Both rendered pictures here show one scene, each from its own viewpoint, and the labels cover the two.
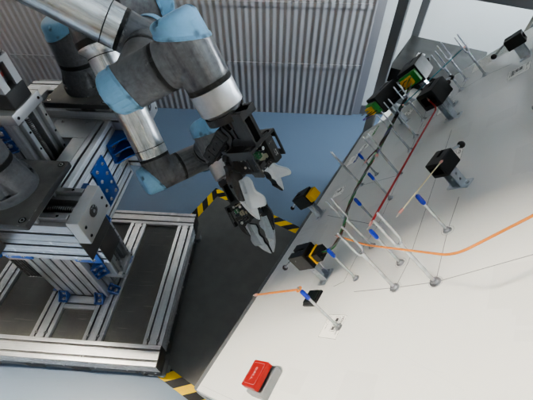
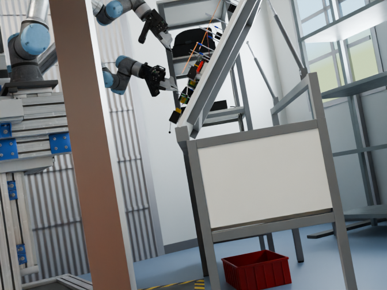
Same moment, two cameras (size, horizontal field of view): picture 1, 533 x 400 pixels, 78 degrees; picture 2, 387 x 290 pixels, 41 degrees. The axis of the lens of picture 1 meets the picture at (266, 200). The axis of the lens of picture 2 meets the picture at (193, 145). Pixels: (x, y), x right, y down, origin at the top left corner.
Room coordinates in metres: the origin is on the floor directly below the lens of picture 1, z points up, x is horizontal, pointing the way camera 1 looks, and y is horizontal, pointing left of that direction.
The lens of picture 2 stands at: (-1.75, 1.26, 0.64)
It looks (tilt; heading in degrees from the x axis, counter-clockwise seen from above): 4 degrees up; 329
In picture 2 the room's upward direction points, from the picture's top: 10 degrees counter-clockwise
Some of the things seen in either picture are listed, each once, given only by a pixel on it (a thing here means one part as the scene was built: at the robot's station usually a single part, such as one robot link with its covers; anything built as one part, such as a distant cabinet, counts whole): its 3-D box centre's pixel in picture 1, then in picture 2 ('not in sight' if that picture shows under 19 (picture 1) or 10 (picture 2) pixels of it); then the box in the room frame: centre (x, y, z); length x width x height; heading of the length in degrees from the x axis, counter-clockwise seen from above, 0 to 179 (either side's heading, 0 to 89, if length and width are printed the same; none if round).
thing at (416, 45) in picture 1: (436, 66); (203, 111); (1.34, -0.72, 1.09); 0.35 x 0.33 x 0.07; 149
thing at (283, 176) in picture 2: not in sight; (251, 175); (0.50, -0.42, 0.60); 1.17 x 0.58 x 0.40; 149
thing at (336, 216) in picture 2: not in sight; (256, 213); (0.51, -0.42, 0.40); 1.18 x 0.60 x 0.80; 149
